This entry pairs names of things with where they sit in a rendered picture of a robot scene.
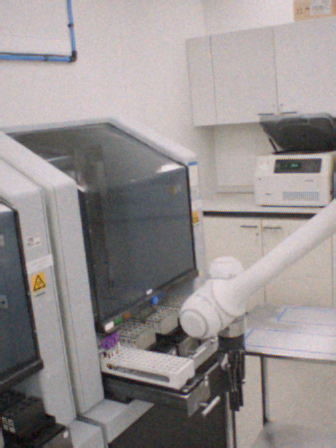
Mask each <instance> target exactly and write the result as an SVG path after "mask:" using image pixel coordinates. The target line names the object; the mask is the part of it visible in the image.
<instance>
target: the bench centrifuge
mask: <svg viewBox="0 0 336 448"><path fill-rule="evenodd" d="M259 124H260V126H261V127H262V128H263V132H265V133H266V134H267V133H268V134H269V135H268V134H267V136H268V138H269V139H268V140H269V141H270V143H271V145H272V147H273V149H275V152H271V153H267V154H263V155H260V156H258V157H257V167H256V170H255V173H254V175H253V179H254V196H255V204H256V205H262V206H268V205H281V206H319V207H320V208H324V207H326V206H328V204H329V203H330V202H333V201H334V200H335V199H336V185H335V172H336V123H335V121H334V120H333V118H332V116H331V114H329V113H327V112H320V113H308V114H286V115H275V116H264V117H261V118H259ZM269 136H270V137H271V138H272V139H273V141H274V142H275V144H276V146H277V147H278V148H279V149H281V150H278V151H277V149H276V146H275V145H274V143H273V141H272V139H271V138H270V137H269Z"/></svg>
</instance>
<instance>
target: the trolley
mask: <svg viewBox="0 0 336 448"><path fill-rule="evenodd" d="M245 318H246V332H244V336H245V346H246V351H245V356H257V357H260V364H261V378H260V379H261V394H262V410H263V416H262V425H263V427H262V429H261V431H260V433H258V435H257V438H256V441H254V443H253V445H252V447H251V448H336V431H332V430H323V429H319V428H315V427H313V428H310V427H306V426H301V425H291V424H287V423H282V422H273V421H270V416H269V401H268V393H269V384H268V368H267V358H271V359H277V360H291V361H298V362H304V363H318V364H324V365H331V366H336V308H333V307H322V306H301V305H290V304H280V303H269V302H258V303H257V305H256V306H255V307H254V308H253V309H252V310H251V311H250V312H249V313H248V314H247V315H246V317H245ZM220 387H221V399H222V411H223V423H224V445H225V448H233V430H232V418H231V410H229V405H230V404H229V394H228V392H227V391H224V389H223V383H222V378H221V380H220Z"/></svg>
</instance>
